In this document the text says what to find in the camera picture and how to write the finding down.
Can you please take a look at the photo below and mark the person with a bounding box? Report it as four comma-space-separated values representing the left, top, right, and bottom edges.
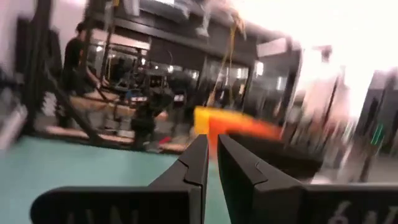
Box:
60, 21, 105, 95

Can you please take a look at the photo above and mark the black plastic basket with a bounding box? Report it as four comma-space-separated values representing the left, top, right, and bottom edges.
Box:
228, 133, 325, 182

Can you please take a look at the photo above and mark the orange plastic basket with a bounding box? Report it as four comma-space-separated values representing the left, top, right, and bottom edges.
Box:
207, 116, 282, 160

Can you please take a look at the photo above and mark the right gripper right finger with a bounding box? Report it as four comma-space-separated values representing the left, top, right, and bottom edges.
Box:
216, 133, 398, 224

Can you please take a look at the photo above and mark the yellow hanging cord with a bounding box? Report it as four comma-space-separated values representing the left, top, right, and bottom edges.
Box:
206, 15, 247, 108

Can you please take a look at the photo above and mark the yellow plastic basket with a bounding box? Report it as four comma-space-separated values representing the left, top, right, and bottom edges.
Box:
193, 106, 225, 136

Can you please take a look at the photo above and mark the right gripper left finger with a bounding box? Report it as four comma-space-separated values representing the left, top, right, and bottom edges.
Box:
30, 133, 210, 224

